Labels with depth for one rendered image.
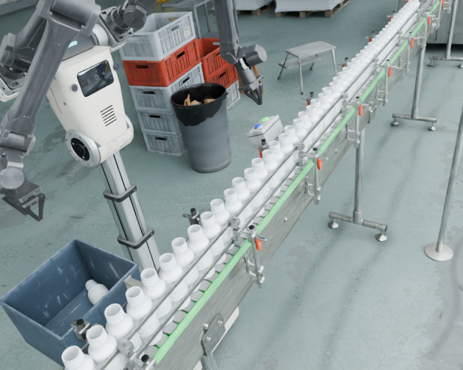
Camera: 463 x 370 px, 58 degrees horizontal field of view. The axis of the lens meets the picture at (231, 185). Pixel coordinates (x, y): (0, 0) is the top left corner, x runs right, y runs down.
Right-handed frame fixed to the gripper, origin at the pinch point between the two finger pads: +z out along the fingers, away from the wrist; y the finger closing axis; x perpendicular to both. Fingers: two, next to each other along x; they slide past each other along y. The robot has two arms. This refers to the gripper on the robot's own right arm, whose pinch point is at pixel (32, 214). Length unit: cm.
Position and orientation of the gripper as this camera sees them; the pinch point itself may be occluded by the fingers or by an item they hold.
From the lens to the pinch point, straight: 130.1
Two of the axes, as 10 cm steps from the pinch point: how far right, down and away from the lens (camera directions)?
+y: 8.3, 2.2, -5.1
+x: 5.5, -5.3, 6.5
